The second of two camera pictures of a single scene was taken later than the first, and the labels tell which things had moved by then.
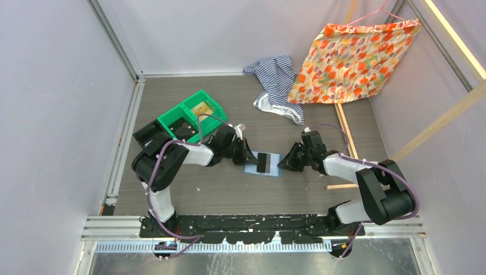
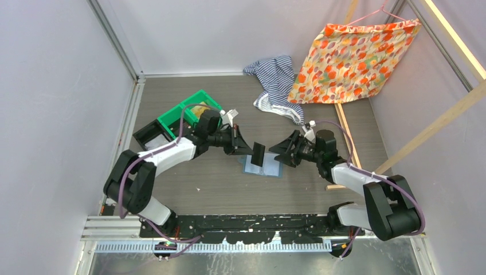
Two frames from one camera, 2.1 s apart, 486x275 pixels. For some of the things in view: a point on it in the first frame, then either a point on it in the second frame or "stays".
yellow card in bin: (202, 108) stays
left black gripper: (243, 158) -> (241, 148)
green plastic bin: (193, 118) stays
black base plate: (250, 229) stays
